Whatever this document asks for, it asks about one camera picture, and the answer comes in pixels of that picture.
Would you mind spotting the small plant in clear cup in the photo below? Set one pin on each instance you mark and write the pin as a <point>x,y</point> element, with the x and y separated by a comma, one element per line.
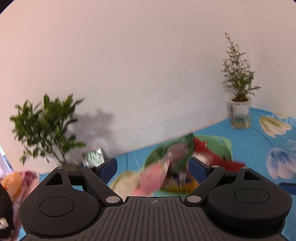
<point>238,79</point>

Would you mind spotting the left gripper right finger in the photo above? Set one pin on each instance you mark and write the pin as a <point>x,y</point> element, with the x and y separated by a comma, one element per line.
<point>207,177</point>

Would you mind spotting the yellow blue snack bag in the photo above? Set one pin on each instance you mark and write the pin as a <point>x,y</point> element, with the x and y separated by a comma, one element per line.
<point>180,182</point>

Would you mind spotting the large red envelope packet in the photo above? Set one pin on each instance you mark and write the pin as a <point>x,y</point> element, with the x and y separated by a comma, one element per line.
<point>210,158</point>

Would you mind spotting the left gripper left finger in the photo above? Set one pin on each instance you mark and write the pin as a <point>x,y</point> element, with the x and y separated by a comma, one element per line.
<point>96,180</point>

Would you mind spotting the green snack packet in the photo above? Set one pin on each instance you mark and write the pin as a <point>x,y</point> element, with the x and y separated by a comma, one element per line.
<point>178,151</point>

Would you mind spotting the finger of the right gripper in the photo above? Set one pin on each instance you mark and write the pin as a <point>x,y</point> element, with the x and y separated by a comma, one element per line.
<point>286,185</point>

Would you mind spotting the black cap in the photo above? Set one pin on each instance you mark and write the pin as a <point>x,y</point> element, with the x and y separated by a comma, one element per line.
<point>7,215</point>

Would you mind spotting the pink folded cloth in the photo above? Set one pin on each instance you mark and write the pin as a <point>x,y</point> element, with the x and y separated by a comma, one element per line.
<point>29,182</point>

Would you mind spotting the pink snack packet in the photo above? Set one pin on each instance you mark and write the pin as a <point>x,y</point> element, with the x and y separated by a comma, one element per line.
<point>152,178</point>

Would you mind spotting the green plastic bowl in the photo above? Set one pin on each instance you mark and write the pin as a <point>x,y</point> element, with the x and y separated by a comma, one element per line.
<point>219,145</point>

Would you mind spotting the leafy plant in glass vase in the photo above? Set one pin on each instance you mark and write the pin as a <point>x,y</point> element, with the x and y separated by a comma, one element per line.
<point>42,129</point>

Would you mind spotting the white digital clock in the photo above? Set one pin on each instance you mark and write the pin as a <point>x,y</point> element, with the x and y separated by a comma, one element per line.
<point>94,157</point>

